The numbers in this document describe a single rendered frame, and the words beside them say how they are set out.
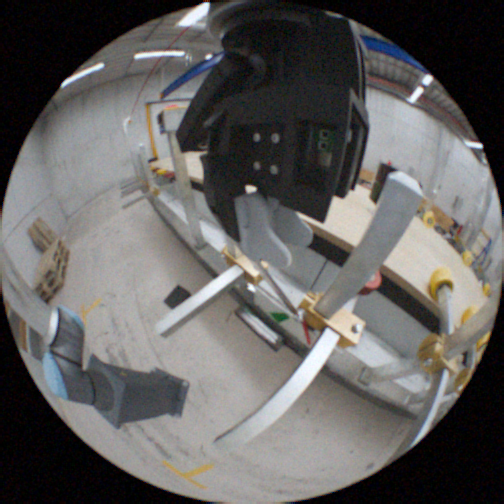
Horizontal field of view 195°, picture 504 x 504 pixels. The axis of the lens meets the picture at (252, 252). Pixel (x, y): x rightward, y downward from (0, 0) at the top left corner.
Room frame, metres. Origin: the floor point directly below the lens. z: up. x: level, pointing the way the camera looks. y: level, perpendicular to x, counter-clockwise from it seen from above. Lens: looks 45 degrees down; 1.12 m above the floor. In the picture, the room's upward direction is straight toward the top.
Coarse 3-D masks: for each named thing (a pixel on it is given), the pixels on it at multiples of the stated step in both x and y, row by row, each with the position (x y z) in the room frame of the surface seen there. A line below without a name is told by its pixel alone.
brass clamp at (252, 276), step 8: (224, 248) 0.29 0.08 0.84; (224, 256) 0.27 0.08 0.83; (232, 256) 0.26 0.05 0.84; (240, 256) 0.26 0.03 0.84; (232, 264) 0.25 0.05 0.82; (240, 264) 0.23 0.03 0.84; (248, 264) 0.23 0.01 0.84; (264, 264) 0.23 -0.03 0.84; (248, 272) 0.21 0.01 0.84; (256, 272) 0.21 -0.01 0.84; (248, 280) 0.21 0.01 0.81; (256, 280) 0.20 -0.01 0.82
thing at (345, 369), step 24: (144, 192) 1.30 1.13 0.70; (168, 216) 0.73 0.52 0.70; (192, 240) 0.49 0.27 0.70; (216, 264) 0.35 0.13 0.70; (240, 288) 0.24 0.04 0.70; (264, 312) 0.16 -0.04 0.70; (288, 336) 0.09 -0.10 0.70; (336, 360) 0.00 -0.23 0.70; (360, 360) -0.02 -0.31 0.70; (360, 384) -0.10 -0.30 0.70; (384, 384) -0.13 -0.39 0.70; (384, 408) -0.26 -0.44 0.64; (408, 408) -0.30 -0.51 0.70
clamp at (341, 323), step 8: (312, 296) 0.12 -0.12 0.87; (320, 296) 0.12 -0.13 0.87; (304, 304) 0.11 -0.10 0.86; (312, 304) 0.11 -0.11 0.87; (312, 312) 0.09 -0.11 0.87; (344, 312) 0.08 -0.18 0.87; (312, 320) 0.08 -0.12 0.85; (320, 320) 0.08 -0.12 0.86; (328, 320) 0.07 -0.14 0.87; (336, 320) 0.07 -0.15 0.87; (344, 320) 0.07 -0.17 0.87; (352, 320) 0.06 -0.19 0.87; (360, 320) 0.06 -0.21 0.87; (320, 328) 0.07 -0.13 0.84; (336, 328) 0.05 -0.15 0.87; (344, 328) 0.05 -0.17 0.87; (344, 336) 0.04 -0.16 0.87; (352, 336) 0.03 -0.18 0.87; (344, 344) 0.03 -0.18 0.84; (352, 344) 0.02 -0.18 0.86
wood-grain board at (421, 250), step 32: (160, 160) 2.13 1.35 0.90; (192, 160) 1.50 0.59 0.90; (352, 192) 0.65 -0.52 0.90; (320, 224) 0.33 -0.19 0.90; (352, 224) 0.34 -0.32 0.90; (416, 224) 0.42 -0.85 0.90; (416, 256) 0.19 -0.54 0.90; (448, 256) 0.18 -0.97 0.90; (416, 288) 0.09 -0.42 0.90; (480, 288) -0.14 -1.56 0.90
